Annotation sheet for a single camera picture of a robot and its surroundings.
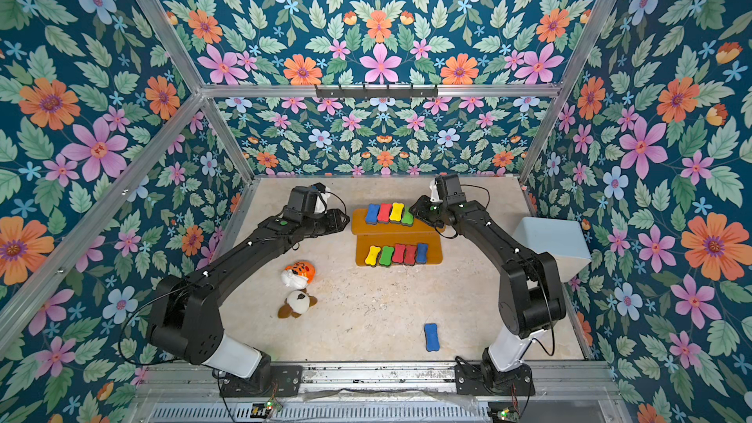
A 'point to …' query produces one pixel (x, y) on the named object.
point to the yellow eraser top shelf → (396, 214)
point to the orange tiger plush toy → (299, 275)
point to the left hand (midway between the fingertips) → (348, 216)
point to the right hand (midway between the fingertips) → (413, 207)
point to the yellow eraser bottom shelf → (373, 254)
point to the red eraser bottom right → (410, 255)
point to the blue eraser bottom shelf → (422, 253)
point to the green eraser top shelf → (407, 217)
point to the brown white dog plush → (297, 303)
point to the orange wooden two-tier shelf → (394, 233)
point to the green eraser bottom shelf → (386, 256)
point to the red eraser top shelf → (384, 212)
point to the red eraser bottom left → (399, 253)
